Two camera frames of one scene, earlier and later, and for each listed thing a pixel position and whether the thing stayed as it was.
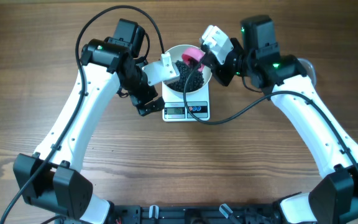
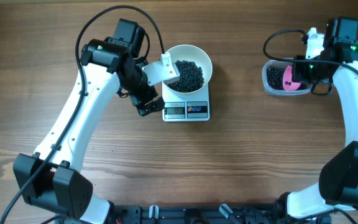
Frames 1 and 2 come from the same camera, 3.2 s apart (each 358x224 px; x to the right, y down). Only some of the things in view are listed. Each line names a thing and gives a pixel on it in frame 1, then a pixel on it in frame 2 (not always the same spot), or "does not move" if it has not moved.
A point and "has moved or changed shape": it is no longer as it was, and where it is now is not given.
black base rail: (196, 214) does not move
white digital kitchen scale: (174, 111) does not move
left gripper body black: (140, 93) does not move
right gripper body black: (232, 66) to (307, 71)
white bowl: (176, 53) does not move
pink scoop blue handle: (192, 56) has moved or changed shape
